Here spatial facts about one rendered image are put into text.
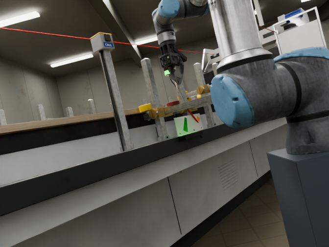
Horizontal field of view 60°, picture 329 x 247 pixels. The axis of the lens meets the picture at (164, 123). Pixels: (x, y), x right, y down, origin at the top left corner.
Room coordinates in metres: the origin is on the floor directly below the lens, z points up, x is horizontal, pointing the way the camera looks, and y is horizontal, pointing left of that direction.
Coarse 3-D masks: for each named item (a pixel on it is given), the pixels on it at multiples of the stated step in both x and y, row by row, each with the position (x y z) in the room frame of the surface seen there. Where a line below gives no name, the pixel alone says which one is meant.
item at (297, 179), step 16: (272, 160) 0.89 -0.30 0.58; (288, 160) 0.74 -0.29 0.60; (304, 160) 0.69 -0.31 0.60; (320, 160) 0.69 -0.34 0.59; (272, 176) 0.94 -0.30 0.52; (288, 176) 0.77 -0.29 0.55; (304, 176) 0.69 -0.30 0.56; (320, 176) 0.69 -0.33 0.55; (288, 192) 0.81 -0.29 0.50; (304, 192) 0.69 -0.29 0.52; (320, 192) 0.69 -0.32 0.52; (288, 208) 0.84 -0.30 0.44; (304, 208) 0.71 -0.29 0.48; (320, 208) 0.69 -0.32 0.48; (288, 224) 0.89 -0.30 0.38; (304, 224) 0.74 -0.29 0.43; (320, 224) 0.69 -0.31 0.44; (288, 240) 0.93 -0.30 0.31; (304, 240) 0.77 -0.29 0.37; (320, 240) 0.69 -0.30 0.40
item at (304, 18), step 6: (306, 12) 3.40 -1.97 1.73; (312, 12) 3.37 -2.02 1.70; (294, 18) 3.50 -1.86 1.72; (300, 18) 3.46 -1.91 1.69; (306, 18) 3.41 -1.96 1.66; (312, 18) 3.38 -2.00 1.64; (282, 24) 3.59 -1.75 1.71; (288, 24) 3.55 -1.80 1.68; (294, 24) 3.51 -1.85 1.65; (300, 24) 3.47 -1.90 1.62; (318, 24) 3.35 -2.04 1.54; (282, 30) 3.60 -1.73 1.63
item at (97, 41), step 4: (100, 32) 1.21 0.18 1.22; (96, 36) 1.22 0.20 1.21; (100, 36) 1.21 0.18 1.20; (92, 40) 1.24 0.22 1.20; (96, 40) 1.22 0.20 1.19; (100, 40) 1.21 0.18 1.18; (104, 40) 1.22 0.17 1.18; (112, 40) 1.26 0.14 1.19; (92, 44) 1.24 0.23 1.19; (96, 44) 1.23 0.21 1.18; (100, 44) 1.21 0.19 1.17; (96, 48) 1.23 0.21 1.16; (100, 48) 1.22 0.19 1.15; (104, 48) 1.22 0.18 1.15; (108, 48) 1.23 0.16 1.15; (112, 48) 1.25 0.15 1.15; (96, 52) 1.25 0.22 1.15
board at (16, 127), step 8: (112, 112) 1.42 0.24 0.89; (128, 112) 1.50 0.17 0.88; (136, 112) 1.55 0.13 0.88; (144, 112) 1.60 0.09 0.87; (48, 120) 1.15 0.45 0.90; (56, 120) 1.18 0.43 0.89; (64, 120) 1.21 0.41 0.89; (72, 120) 1.24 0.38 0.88; (80, 120) 1.27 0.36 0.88; (88, 120) 1.30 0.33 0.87; (96, 120) 1.38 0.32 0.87; (0, 128) 1.01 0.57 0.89; (8, 128) 1.03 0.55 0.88; (16, 128) 1.05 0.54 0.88; (24, 128) 1.07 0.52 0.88; (32, 128) 1.10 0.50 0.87; (40, 128) 1.16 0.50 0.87
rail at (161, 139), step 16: (208, 128) 1.73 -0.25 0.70; (224, 128) 1.88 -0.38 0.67; (240, 128) 2.07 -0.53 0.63; (160, 144) 1.37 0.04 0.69; (176, 144) 1.46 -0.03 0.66; (192, 144) 1.57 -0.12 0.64; (96, 160) 1.07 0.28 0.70; (112, 160) 1.13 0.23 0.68; (128, 160) 1.19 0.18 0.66; (144, 160) 1.27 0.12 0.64; (32, 176) 0.95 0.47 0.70; (48, 176) 0.92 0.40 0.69; (64, 176) 0.96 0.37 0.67; (80, 176) 1.01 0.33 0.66; (96, 176) 1.06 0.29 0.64; (0, 192) 0.81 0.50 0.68; (16, 192) 0.84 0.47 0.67; (32, 192) 0.88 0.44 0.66; (48, 192) 0.91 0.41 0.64; (64, 192) 0.95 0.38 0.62; (0, 208) 0.80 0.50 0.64; (16, 208) 0.83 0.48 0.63
